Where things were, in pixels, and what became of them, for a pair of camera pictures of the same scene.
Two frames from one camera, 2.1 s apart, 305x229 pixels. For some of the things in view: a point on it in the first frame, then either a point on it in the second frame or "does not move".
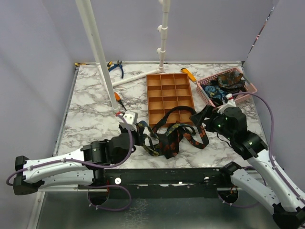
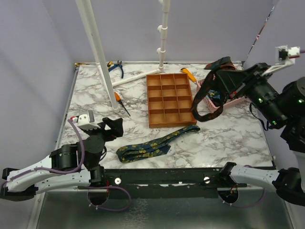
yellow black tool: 78,64 does not move
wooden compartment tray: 166,91 does not move
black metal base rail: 164,183 does not move
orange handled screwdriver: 117,98 does not move
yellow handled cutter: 109,63 does not move
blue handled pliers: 115,65 does not move
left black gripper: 123,130 to 116,127
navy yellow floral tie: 143,136 to 152,147
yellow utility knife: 190,76 does not move
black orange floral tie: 169,142 to 226,63
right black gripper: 207,111 to 235,82
